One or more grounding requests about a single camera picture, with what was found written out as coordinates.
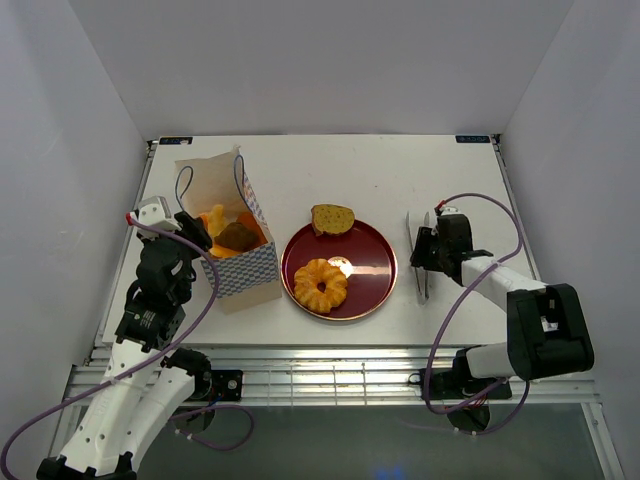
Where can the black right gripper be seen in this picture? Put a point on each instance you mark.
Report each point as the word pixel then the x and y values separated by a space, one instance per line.
pixel 420 257

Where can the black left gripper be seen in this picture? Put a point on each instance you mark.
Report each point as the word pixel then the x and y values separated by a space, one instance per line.
pixel 197 229

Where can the metal kitchen tongs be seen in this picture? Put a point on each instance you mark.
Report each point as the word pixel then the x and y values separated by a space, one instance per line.
pixel 413 225

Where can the long twisted bread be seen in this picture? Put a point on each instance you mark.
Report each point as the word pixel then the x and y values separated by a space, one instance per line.
pixel 217 251

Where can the small croissant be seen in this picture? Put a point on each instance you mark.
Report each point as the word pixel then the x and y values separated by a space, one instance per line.
pixel 216 220

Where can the dark brown bread wedge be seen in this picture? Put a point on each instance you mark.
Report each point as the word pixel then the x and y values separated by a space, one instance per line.
pixel 236 237

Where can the blue checkered paper bag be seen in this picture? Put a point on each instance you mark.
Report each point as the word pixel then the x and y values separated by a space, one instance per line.
pixel 242 261

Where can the orange oval bread loaf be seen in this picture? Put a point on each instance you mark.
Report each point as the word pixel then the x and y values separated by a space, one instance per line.
pixel 247 220

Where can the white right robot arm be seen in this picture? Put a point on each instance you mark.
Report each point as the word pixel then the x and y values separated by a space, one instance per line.
pixel 546 331

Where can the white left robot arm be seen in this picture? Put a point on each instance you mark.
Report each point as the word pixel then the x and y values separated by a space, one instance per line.
pixel 148 375

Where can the brown bread slice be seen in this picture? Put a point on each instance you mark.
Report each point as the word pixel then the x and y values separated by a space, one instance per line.
pixel 334 220

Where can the dark red round plate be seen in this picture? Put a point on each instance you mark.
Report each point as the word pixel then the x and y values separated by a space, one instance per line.
pixel 374 261

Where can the pink sugared donut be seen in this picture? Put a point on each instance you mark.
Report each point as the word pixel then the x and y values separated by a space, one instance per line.
pixel 343 264

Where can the right black table label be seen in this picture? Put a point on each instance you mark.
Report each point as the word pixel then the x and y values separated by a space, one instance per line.
pixel 473 139

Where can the black table label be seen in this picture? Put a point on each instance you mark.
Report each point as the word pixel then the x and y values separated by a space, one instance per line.
pixel 473 139
pixel 175 141

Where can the left black table label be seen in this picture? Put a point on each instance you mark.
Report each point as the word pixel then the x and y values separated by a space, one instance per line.
pixel 175 141

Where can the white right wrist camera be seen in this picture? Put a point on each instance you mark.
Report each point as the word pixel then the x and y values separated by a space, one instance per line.
pixel 443 208

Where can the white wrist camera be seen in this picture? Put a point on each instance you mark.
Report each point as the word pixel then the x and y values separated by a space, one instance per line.
pixel 443 208
pixel 152 212

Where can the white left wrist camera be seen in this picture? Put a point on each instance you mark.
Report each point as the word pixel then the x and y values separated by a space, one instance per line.
pixel 152 212

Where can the twisted ring bread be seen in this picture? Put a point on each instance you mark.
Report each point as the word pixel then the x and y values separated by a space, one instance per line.
pixel 320 287

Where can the aluminium frame rail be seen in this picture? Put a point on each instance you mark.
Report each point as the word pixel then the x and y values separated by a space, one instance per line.
pixel 297 377

